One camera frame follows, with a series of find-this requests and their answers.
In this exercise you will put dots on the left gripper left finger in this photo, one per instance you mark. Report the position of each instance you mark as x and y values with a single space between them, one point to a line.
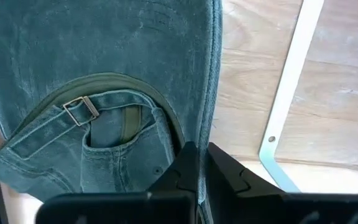
185 174

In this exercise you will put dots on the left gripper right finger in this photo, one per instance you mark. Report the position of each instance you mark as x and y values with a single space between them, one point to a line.
228 186

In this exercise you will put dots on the dark blue denim cap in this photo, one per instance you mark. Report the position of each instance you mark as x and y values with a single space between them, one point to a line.
104 40

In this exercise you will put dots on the white perforated metal shelf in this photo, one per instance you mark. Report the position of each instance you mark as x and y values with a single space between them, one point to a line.
286 90

